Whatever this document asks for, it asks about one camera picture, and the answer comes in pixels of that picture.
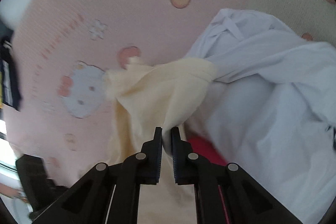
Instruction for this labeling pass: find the navy garment with white stripes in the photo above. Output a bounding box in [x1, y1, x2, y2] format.
[0, 30, 24, 111]

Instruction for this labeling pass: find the white shirt with navy trim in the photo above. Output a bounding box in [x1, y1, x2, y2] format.
[184, 8, 336, 223]

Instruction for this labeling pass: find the pink and cream shirt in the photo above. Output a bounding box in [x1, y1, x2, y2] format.
[102, 56, 229, 224]

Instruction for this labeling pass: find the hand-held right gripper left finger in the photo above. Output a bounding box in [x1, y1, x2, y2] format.
[29, 127, 163, 224]

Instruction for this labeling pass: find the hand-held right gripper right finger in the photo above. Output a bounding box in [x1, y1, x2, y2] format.
[171, 127, 302, 224]

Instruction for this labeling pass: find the sofa with cat print cover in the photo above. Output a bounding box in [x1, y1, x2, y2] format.
[0, 0, 336, 214]

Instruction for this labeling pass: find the black cloth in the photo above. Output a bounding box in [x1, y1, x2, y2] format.
[15, 154, 67, 217]

